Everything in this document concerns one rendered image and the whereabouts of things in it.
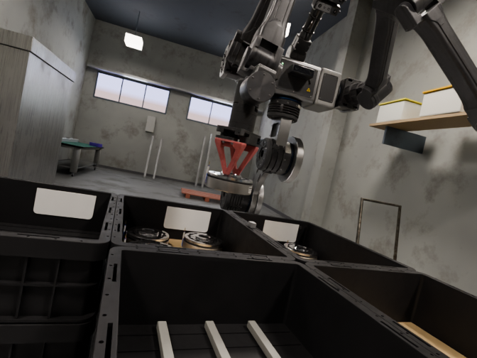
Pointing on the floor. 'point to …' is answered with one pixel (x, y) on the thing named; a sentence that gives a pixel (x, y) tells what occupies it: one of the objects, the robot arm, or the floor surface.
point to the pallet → (199, 194)
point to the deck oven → (31, 107)
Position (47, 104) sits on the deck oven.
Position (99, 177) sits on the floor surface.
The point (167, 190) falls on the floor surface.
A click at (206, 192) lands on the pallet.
